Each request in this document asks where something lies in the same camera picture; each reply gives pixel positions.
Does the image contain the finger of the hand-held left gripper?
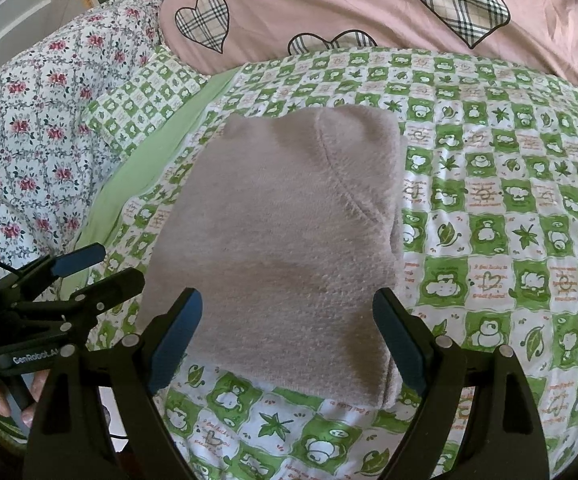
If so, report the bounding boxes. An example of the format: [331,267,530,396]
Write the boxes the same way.
[0,242,108,292]
[16,267,146,322]

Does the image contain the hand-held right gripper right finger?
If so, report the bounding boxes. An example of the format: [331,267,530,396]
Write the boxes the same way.
[372,287,556,480]

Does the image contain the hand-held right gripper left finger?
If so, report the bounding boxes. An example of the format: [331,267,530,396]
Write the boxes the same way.
[21,287,204,480]

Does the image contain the beige fleece garment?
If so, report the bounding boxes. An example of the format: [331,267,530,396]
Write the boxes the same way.
[136,108,406,409]

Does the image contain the green checked bed sheet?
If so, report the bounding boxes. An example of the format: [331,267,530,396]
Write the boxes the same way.
[54,45,578,480]

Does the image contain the floral white quilt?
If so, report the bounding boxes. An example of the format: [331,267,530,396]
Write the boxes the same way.
[0,0,211,286]

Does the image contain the green checked pillow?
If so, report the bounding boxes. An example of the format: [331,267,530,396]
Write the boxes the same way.
[84,45,211,159]

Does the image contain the pink pillow plaid hearts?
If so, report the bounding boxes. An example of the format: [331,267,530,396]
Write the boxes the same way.
[159,0,578,107]

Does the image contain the thin black cable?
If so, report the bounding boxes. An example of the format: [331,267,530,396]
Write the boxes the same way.
[100,400,131,443]

